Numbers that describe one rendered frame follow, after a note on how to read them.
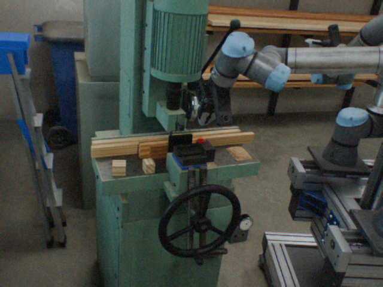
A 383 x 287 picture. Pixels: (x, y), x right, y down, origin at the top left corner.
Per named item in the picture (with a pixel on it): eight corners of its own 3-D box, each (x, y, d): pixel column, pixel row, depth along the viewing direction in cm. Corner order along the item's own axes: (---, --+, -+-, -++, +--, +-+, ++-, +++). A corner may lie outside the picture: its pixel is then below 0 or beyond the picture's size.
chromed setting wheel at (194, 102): (191, 126, 155) (194, 97, 149) (180, 114, 165) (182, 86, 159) (197, 125, 156) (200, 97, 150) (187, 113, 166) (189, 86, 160)
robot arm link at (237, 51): (253, 56, 97) (223, 40, 97) (237, 85, 106) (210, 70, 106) (261, 39, 101) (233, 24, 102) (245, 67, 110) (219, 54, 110)
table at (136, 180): (106, 214, 119) (106, 198, 116) (91, 164, 143) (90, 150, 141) (271, 188, 141) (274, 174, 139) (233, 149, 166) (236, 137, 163)
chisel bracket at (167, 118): (166, 136, 139) (168, 114, 135) (155, 120, 150) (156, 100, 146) (185, 134, 141) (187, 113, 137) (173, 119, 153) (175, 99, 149)
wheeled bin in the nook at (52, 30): (44, 153, 310) (32, 30, 266) (42, 125, 355) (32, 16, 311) (123, 147, 333) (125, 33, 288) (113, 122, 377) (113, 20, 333)
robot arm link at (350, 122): (325, 133, 172) (334, 105, 166) (350, 132, 176) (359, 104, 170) (342, 146, 162) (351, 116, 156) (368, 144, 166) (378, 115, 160)
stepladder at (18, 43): (39, 252, 217) (-18, 42, 160) (42, 223, 238) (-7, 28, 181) (69, 246, 221) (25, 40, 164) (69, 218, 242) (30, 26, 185)
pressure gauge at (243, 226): (237, 235, 151) (240, 219, 147) (233, 229, 154) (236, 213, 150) (251, 232, 153) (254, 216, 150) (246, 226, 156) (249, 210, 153)
